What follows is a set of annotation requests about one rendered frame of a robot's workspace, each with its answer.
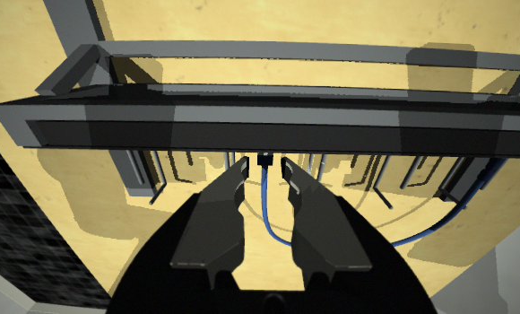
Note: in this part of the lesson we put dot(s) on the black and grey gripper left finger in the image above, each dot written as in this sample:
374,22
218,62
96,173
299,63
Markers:
204,236

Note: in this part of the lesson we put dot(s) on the network cable plug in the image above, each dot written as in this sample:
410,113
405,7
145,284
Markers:
265,159

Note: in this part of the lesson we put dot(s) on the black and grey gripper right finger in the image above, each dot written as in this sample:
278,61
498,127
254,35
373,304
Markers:
329,235

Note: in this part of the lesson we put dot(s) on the blue network cable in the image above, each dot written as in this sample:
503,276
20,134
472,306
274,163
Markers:
481,178

